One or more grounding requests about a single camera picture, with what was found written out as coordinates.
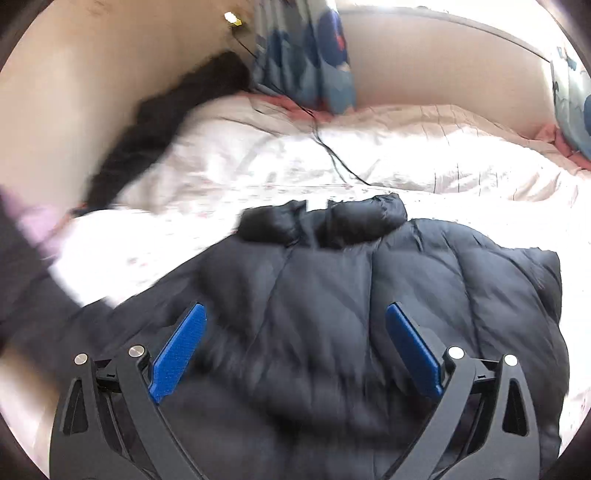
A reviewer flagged black garment by wall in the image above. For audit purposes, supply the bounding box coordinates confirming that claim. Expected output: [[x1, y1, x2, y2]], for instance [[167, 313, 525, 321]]
[[70, 50, 250, 217]]

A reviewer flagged blue cartoon curtain right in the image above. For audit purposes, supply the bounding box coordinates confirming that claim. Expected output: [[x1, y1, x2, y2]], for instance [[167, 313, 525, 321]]
[[551, 47, 590, 160]]

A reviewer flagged black charging cable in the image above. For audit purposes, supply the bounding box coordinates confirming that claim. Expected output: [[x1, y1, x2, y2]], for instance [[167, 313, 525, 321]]
[[230, 27, 373, 188]]

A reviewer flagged white cherry print bedsheet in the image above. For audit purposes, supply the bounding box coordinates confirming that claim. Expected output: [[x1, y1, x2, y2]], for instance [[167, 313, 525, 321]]
[[1, 188, 590, 472]]

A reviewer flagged wall power socket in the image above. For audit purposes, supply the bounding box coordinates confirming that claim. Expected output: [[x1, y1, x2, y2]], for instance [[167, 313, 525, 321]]
[[223, 11, 243, 28]]

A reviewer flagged white striped quilt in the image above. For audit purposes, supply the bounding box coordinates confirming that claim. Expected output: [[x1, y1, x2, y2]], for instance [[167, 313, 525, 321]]
[[116, 95, 590, 212]]

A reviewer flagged black puffer jacket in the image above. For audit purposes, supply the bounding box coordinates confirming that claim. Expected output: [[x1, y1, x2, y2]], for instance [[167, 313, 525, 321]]
[[1, 194, 569, 479]]

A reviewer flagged purple and lilac garment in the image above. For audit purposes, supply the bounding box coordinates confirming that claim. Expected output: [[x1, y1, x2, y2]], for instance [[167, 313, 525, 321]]
[[1, 186, 61, 261]]

